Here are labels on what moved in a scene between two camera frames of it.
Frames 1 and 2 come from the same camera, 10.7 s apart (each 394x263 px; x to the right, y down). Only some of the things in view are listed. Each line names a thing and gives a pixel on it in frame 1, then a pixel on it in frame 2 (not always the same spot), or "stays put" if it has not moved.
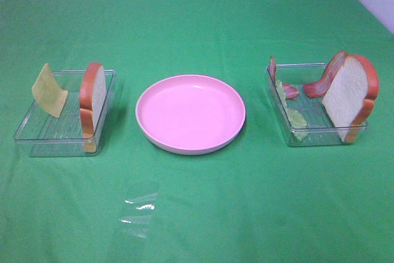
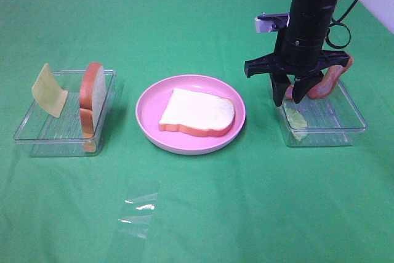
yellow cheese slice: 48,93 stays put
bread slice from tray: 350,99 -> 207,114
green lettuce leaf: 297,120 stays put
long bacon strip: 321,87 stays put
